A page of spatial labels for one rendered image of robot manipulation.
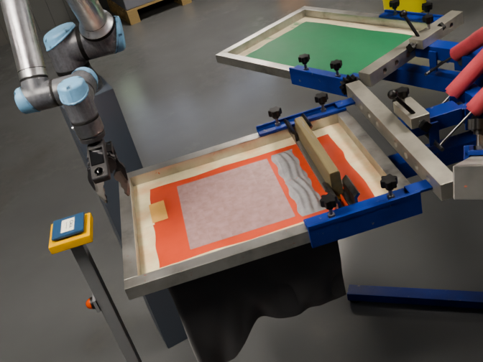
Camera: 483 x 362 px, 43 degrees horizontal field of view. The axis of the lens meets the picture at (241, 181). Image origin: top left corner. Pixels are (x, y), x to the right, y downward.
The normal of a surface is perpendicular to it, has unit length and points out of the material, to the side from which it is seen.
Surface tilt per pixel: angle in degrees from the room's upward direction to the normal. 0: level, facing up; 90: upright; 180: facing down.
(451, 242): 0
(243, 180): 0
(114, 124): 90
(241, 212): 0
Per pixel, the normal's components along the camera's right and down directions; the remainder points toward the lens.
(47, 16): 0.44, 0.40
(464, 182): -0.38, 0.06
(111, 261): -0.23, -0.82
